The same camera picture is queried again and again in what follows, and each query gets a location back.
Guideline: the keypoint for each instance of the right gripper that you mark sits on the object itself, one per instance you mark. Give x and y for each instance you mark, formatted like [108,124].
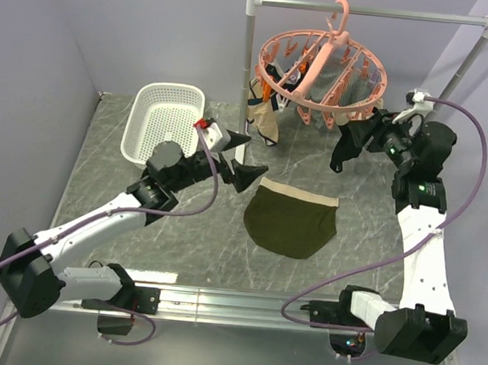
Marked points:
[385,126]

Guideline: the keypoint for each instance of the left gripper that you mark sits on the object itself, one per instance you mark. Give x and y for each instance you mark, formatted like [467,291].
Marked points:
[242,175]

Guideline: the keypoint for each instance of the black underwear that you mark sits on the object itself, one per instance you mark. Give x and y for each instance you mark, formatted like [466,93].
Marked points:
[341,153]

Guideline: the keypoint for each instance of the pink round clip hanger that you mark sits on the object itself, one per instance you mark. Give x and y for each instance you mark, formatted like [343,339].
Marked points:
[322,73]

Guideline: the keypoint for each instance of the olive green underwear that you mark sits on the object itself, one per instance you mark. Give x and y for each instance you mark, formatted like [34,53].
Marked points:
[289,221]

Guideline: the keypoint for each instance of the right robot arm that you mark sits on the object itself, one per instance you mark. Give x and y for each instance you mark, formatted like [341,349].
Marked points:
[424,326]

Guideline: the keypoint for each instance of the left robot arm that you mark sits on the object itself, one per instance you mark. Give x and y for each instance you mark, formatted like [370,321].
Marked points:
[36,269]

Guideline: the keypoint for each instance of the beige hanging underwear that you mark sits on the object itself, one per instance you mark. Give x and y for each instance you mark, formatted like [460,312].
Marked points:
[261,113]

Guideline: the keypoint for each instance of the white plastic basket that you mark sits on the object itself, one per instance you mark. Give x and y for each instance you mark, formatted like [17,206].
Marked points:
[162,112]

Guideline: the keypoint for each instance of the metal clothes rack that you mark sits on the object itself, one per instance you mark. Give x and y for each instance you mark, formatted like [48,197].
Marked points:
[253,5]

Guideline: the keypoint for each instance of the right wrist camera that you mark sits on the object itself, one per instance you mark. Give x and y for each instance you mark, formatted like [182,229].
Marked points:
[418,102]

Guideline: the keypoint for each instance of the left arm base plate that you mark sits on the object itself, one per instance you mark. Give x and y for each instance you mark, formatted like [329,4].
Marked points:
[143,300]

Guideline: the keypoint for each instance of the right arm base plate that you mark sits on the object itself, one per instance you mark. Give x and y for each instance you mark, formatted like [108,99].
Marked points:
[333,315]

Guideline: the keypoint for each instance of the aluminium rail frame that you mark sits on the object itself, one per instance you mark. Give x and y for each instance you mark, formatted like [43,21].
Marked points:
[242,309]

